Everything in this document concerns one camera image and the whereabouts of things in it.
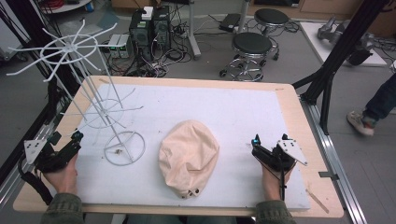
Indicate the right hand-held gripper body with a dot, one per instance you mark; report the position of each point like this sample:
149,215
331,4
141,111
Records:
288,154

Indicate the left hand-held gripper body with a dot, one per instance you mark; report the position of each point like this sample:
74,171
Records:
46,160

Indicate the person's left hand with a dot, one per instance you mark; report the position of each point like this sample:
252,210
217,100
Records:
63,180

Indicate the thin wooden stick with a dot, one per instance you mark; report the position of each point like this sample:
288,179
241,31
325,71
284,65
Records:
317,201

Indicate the white table mat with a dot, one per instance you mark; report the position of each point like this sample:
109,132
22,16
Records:
218,112

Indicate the beige cloth hat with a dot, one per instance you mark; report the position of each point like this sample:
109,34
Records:
188,155

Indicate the large black round stool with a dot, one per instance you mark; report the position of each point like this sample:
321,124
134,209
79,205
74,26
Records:
251,45

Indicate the white floor board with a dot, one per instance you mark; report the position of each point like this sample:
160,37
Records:
314,40

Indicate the white power supply box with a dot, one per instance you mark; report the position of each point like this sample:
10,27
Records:
125,46
114,46

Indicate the small black round stool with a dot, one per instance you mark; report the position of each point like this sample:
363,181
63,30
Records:
271,16

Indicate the flat black box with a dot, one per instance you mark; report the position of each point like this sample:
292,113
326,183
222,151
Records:
229,21

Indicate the black computer tower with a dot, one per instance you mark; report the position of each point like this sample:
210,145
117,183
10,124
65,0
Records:
140,34
162,28

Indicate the grey metal table leg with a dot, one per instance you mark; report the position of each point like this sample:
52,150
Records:
193,34

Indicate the white box on computer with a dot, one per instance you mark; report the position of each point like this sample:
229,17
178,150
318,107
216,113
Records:
147,13

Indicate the aluminium side rail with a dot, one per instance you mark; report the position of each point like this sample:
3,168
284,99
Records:
333,149

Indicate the grey metal bracket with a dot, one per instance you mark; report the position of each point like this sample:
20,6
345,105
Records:
328,175

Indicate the black metal frame stand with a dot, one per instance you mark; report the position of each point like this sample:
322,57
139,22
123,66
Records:
339,46

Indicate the black metal frame post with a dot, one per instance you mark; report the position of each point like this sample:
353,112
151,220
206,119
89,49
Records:
28,28

